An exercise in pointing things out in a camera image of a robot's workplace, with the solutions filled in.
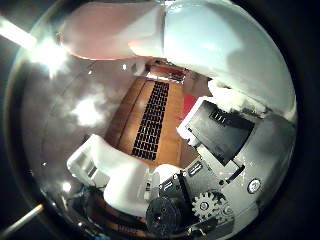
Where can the red plastic chair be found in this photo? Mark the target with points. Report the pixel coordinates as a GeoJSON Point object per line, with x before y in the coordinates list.
{"type": "Point", "coordinates": [188, 103]}

